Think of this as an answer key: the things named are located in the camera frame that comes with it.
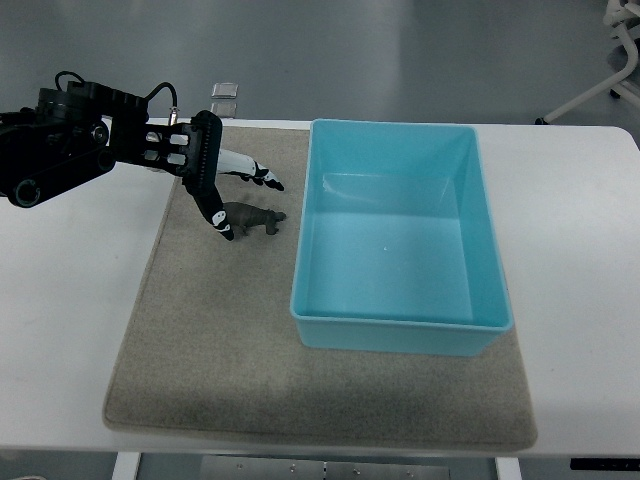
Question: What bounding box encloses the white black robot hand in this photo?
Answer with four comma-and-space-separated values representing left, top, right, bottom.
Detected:
144, 111, 284, 241

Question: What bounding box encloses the brown toy hippo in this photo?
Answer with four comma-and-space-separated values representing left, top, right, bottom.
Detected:
224, 202, 286, 235

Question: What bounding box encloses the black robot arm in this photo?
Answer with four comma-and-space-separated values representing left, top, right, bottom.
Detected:
1, 71, 178, 208

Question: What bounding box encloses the blue plastic box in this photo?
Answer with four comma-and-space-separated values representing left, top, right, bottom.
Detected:
290, 119, 514, 357

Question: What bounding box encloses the lower clear floor tile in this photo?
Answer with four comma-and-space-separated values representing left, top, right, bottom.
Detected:
210, 102, 237, 118

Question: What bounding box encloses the beige felt mat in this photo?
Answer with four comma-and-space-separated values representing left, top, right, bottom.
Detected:
103, 127, 537, 452

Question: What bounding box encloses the grey metal table crossbar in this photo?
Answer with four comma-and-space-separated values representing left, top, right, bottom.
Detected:
199, 455, 451, 480

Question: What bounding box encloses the white office chair base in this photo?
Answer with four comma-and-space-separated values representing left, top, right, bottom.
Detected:
534, 0, 640, 126

